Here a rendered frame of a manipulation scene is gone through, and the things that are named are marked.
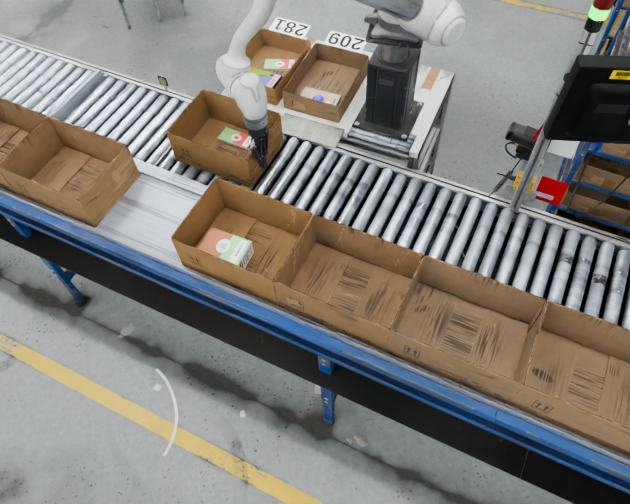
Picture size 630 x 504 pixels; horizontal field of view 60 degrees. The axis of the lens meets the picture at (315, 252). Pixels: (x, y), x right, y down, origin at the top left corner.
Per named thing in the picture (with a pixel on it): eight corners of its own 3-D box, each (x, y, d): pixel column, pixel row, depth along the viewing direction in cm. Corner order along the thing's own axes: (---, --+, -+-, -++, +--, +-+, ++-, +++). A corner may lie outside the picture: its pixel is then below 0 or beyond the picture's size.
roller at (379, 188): (394, 175, 239) (395, 167, 234) (345, 267, 214) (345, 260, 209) (384, 171, 240) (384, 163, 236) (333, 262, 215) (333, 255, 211)
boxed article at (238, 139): (226, 129, 250) (226, 127, 248) (257, 140, 245) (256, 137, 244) (218, 140, 246) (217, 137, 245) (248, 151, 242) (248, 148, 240)
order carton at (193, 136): (284, 142, 245) (281, 113, 231) (252, 188, 231) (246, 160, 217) (209, 117, 255) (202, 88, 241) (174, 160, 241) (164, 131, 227)
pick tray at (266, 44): (312, 58, 276) (311, 41, 268) (276, 106, 258) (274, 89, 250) (263, 44, 284) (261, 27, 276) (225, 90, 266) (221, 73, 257)
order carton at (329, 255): (418, 280, 188) (424, 253, 174) (385, 353, 174) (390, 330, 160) (315, 241, 199) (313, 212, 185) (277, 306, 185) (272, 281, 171)
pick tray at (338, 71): (368, 72, 269) (369, 55, 261) (339, 123, 250) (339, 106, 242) (316, 59, 276) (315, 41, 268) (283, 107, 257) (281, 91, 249)
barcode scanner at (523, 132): (502, 137, 208) (513, 118, 199) (532, 149, 207) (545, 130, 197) (498, 149, 205) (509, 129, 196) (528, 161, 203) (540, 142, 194)
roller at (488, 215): (497, 209, 226) (500, 201, 222) (458, 311, 201) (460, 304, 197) (485, 205, 228) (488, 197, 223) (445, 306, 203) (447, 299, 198)
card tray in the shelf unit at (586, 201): (576, 149, 291) (583, 136, 283) (637, 167, 283) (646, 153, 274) (560, 204, 271) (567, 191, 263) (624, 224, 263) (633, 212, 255)
